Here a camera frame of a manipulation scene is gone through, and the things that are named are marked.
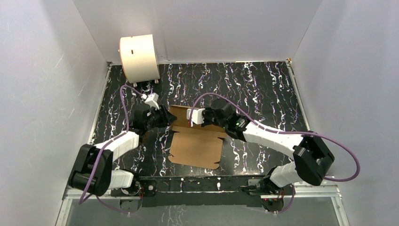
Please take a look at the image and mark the brown cardboard box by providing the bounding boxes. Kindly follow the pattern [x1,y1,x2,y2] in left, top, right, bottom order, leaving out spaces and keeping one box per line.
[168,105,227,170]

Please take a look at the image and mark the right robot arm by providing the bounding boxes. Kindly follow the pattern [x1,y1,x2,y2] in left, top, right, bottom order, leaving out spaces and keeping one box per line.
[192,99,335,195]

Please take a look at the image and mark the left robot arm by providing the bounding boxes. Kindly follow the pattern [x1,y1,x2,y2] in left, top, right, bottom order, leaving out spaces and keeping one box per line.
[68,104,177,196]

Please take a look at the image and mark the cream cylindrical wooden box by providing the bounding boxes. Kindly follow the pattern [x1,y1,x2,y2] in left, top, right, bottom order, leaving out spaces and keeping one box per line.
[119,34,160,86]

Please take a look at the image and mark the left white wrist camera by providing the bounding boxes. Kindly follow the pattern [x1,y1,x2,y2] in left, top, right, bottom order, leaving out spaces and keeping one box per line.
[141,93,160,109]

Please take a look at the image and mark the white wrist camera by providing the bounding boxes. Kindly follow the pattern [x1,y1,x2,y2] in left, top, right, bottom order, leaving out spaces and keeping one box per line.
[186,108,205,127]
[141,93,160,109]

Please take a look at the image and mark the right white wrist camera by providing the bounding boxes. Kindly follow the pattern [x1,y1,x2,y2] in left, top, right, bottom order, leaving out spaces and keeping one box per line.
[186,108,205,127]

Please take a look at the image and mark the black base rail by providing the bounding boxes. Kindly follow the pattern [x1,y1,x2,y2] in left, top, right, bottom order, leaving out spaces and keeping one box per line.
[111,175,293,209]

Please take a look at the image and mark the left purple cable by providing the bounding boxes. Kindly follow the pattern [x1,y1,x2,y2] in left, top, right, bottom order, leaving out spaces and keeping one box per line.
[78,84,150,216]

